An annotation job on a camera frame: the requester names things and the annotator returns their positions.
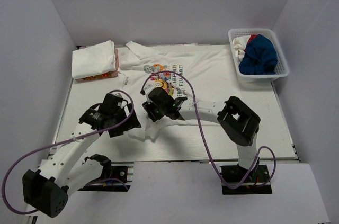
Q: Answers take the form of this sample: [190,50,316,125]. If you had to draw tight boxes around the white red-print t-shirt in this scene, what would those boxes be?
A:
[232,34,257,62]

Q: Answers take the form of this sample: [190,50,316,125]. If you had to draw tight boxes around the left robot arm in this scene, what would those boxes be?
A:
[22,90,141,218]

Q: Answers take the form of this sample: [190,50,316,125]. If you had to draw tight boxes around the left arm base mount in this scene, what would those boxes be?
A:
[79,154,133,192]

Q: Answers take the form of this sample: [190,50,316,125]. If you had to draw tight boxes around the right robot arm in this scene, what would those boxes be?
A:
[142,88,261,181]

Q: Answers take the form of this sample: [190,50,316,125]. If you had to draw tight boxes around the folded white t-shirt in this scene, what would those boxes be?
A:
[72,40,116,79]

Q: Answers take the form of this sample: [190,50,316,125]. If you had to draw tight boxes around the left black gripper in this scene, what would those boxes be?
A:
[109,103,141,137]

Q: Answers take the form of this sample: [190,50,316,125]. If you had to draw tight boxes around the blue t-shirt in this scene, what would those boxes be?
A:
[239,34,278,75]

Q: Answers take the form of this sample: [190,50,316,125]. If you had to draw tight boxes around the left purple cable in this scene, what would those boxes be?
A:
[4,90,135,214]

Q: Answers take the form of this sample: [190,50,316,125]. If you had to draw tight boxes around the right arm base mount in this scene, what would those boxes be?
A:
[220,165,272,195]

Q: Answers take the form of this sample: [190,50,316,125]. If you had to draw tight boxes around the white cartoon-print t-shirt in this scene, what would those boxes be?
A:
[118,41,241,140]

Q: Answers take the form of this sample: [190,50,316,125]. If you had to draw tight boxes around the white plastic basket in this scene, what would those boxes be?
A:
[228,28,289,82]

